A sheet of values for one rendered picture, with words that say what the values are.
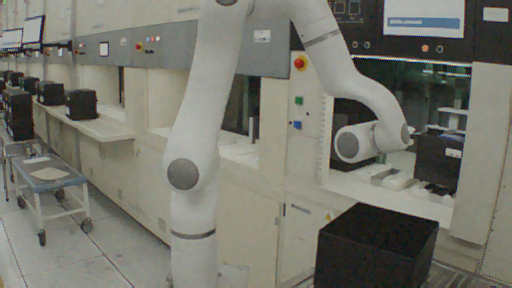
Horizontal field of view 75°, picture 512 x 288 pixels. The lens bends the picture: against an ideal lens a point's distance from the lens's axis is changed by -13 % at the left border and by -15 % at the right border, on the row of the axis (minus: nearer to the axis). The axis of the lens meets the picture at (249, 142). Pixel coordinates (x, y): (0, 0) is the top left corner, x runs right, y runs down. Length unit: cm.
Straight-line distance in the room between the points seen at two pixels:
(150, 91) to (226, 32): 195
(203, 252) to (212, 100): 37
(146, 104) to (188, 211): 185
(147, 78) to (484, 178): 218
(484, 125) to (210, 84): 76
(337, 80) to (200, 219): 45
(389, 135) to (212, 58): 42
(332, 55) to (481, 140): 54
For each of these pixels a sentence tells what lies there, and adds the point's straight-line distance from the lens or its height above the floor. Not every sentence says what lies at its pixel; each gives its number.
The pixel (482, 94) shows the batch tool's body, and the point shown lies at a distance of 117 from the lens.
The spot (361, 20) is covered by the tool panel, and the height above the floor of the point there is 152.
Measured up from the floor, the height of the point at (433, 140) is 110.
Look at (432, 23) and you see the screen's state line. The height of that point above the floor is 151.
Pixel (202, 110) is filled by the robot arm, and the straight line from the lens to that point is 85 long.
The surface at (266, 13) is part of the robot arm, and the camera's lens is 91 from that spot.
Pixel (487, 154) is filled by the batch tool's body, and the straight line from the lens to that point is 118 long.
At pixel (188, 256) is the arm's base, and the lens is 97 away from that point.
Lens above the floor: 138
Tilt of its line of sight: 13 degrees down
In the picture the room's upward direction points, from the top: 1 degrees clockwise
